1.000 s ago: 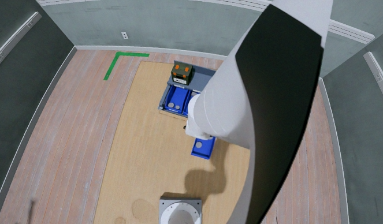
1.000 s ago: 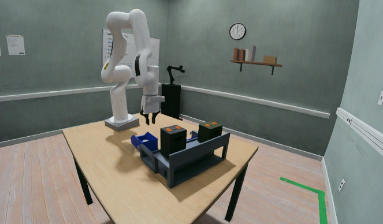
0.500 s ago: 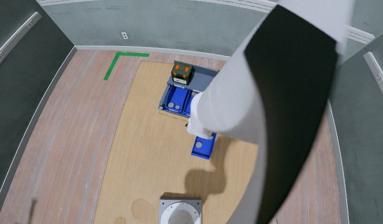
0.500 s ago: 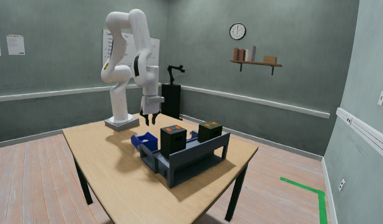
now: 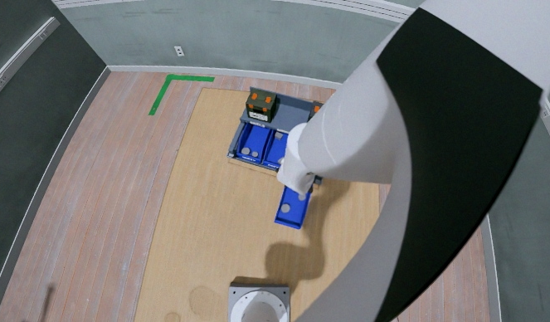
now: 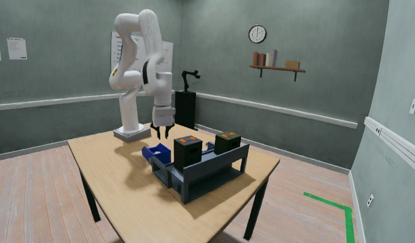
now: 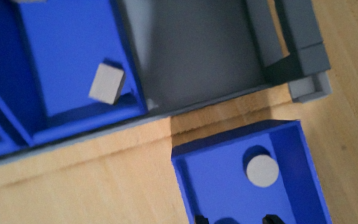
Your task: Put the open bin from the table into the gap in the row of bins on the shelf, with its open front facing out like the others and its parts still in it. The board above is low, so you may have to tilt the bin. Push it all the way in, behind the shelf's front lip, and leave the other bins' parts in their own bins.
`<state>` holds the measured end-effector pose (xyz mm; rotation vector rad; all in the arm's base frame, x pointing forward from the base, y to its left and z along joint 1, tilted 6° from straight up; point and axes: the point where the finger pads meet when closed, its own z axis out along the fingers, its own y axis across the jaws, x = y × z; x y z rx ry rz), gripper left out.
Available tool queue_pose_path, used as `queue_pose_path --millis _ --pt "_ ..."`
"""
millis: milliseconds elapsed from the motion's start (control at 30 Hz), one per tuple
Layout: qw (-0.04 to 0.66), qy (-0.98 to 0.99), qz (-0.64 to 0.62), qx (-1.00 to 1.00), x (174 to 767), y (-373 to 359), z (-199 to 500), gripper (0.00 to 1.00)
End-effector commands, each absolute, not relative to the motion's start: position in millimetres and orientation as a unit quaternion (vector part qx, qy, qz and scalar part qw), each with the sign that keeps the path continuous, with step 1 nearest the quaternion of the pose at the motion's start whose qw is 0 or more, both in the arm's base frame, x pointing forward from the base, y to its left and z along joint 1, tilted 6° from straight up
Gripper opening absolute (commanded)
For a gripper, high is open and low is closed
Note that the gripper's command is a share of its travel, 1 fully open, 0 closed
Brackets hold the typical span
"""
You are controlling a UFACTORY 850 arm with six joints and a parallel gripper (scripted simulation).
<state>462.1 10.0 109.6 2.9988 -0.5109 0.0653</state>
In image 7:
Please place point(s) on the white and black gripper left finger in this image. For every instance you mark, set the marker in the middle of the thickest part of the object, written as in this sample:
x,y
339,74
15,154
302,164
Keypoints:
x,y
200,219

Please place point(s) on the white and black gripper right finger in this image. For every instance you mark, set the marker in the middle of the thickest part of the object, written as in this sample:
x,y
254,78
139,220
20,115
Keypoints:
x,y
272,219

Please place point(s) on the small grey block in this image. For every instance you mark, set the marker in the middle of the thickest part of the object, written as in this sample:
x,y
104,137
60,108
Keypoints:
x,y
107,86
24,2

